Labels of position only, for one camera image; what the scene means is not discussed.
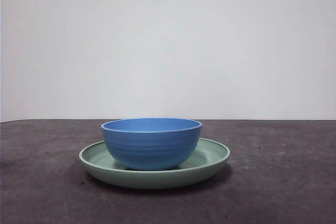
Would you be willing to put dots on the blue bowl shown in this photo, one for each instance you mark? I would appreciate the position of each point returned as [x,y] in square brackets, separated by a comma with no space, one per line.
[149,148]

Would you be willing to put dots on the green plate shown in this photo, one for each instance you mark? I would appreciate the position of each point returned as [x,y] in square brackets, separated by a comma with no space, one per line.
[157,179]

